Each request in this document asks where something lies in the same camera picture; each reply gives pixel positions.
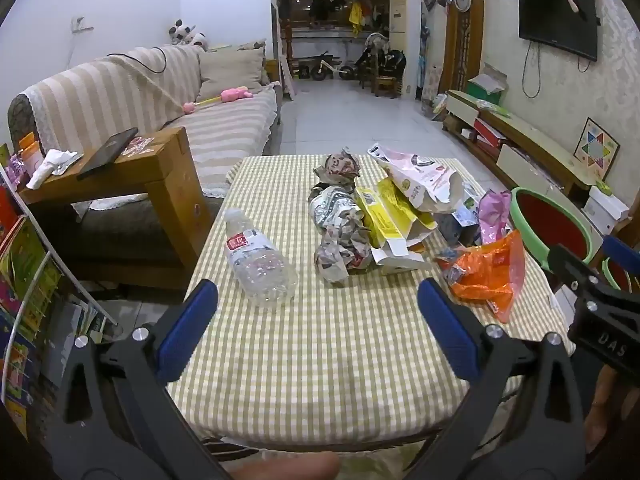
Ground yellow snack box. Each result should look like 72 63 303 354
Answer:
354 177 438 276

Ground newspaper wad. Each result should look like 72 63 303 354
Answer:
313 227 373 288

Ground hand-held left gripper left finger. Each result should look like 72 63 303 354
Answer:
50 279 236 480

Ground long cream television stand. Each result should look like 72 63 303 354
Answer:
445 90 601 196

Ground black flat television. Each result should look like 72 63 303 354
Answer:
517 0 599 61

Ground crumpled grey newspaper ball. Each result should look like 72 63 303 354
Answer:
307 185 368 231

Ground pink plastic wrapper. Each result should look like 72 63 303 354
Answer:
477 189 513 246

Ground pink patterned packet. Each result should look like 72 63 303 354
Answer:
120 136 155 157

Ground panda plush toys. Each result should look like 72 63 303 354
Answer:
167 20 208 51

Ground orange snack bag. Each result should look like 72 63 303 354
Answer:
435 230 526 323

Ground white balance bike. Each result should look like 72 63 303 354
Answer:
300 51 358 81

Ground black television cable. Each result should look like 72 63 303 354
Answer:
522 42 543 100

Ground red book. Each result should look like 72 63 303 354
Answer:
472 120 506 147

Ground orange packets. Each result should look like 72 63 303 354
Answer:
17 132 46 176

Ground yellow checked tablecloth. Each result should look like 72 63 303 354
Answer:
167 154 576 453

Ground white cardboard box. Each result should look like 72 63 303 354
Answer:
582 185 630 233

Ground beige pillow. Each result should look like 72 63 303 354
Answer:
197 47 266 101

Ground small green-rimmed basin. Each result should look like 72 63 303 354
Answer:
602 257 633 291

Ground clear plastic bottle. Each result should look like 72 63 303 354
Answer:
222 208 299 313

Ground white crumpled tissue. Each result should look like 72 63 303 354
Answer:
25 149 83 190

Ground black stroller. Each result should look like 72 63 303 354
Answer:
357 32 407 88

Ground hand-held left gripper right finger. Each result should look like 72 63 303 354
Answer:
400 276 586 480

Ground white floor air conditioner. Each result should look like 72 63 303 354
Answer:
389 0 422 101

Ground striped beige sofa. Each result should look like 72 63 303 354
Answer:
7 40 283 291

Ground person's right forearm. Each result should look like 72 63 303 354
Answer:
584 362 623 456

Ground pink toy wand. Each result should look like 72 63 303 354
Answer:
182 87 253 113

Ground crumpled reddish newspaper ball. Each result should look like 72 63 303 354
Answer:
313 149 362 188

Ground star checkers board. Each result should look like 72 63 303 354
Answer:
574 117 621 181

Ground stack of colourful books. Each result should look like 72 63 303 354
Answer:
0 145 101 436

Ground small blue and white carton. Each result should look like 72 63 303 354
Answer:
440 195 483 248

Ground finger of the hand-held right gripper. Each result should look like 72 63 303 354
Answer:
602 235 640 291
547 245 608 311

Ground small wooden chair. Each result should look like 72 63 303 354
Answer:
372 75 401 98

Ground green-rimmed red bin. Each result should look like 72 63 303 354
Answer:
509 187 596 266

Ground pink and white plastic bag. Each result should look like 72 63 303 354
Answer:
367 142 478 213

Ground black tablet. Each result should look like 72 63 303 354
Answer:
77 127 138 181

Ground open green and white box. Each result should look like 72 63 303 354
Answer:
467 67 508 106

